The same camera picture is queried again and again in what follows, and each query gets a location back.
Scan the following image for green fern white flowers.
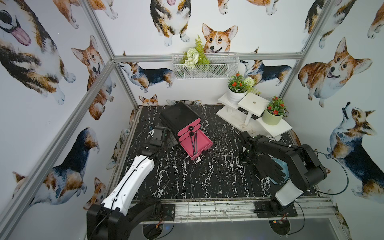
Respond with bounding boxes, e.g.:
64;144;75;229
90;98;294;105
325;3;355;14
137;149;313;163
181;35;211;70

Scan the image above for green pot red flowers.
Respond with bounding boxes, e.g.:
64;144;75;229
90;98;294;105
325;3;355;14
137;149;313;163
262;96;286;126

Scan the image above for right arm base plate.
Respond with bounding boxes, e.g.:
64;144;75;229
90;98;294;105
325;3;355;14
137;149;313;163
254;201;298;219

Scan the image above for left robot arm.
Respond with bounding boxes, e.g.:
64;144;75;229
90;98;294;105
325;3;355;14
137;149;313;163
87;126;177;240

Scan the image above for white tiered display stand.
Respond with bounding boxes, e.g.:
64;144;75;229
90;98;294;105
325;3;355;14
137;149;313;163
217;92;292;141

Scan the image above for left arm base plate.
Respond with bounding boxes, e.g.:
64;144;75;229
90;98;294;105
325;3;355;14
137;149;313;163
144;204;176;222

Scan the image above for black drawer cabinet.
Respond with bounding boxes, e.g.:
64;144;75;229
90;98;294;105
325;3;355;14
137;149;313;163
160;103;201;140

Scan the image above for black rubber glove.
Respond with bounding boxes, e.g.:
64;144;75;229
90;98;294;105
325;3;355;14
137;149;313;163
256;155;286;184

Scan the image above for pink bottom drawer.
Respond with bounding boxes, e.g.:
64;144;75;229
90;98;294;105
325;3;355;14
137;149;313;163
181;130;213;160

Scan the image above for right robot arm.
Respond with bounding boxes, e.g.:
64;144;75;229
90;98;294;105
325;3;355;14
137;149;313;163
238;132;327;209

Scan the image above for white wire wall basket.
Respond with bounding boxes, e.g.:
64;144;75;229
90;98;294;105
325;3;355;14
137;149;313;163
172;53;240;79

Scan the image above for white pot red flowers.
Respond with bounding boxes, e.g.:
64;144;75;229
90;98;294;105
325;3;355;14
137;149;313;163
228;72;256;106

